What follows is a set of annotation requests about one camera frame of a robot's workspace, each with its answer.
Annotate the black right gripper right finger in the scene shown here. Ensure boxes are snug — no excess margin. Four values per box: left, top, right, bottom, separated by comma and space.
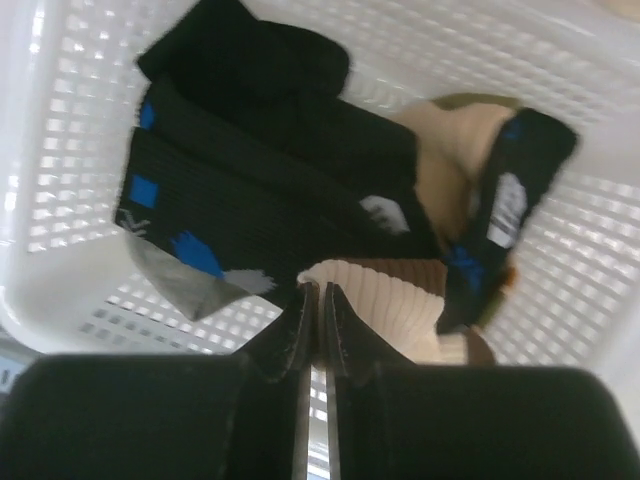
322, 283, 413, 479

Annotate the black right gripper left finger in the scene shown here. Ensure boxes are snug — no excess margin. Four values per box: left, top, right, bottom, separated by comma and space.
239, 285, 315, 479

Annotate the black blue patterned sock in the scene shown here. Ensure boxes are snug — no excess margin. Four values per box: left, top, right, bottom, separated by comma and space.
114, 1, 440, 321

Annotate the black sock with label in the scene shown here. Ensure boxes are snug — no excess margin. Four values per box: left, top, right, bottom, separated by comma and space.
436, 108, 578, 334

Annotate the white plastic laundry basket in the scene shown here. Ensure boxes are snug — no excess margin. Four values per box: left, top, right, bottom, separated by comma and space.
0, 0, 640, 480

